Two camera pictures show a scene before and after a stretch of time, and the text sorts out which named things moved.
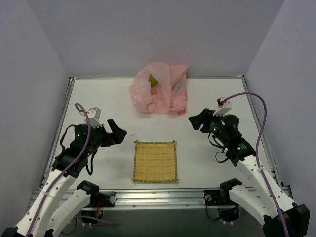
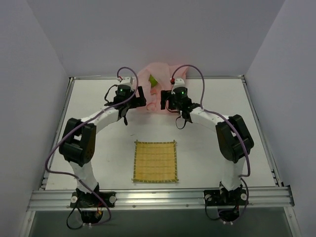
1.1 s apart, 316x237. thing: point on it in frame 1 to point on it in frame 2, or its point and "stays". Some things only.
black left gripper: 107,136 to 140,96
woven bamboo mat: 155,161 stays
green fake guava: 152,81 stays
